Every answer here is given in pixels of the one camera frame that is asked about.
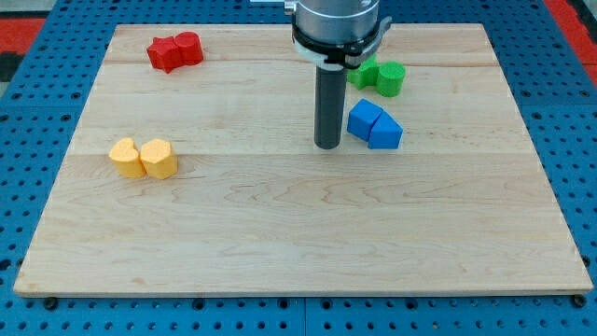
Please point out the red cylinder block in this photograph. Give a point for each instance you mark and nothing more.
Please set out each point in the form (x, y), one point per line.
(189, 45)

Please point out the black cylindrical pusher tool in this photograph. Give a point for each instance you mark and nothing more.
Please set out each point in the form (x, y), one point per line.
(330, 89)

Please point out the green cylinder block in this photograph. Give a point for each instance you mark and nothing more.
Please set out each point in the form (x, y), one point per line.
(390, 79)

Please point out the blue wedge block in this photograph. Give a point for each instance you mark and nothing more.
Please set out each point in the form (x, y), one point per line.
(385, 133)

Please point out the yellow heart block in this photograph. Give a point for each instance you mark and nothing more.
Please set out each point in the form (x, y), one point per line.
(126, 158)

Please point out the yellow hexagon block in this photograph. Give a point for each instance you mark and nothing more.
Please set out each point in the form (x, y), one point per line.
(159, 158)

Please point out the light wooden board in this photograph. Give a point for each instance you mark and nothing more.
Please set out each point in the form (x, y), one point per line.
(462, 208)

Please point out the blue cube block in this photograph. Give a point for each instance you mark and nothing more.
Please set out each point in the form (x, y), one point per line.
(362, 118)

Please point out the green star block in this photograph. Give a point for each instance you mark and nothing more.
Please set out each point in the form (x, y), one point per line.
(366, 74)

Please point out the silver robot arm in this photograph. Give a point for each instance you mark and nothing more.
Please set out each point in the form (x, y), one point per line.
(329, 21)

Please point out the red star block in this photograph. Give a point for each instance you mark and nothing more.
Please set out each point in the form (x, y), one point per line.
(164, 54)

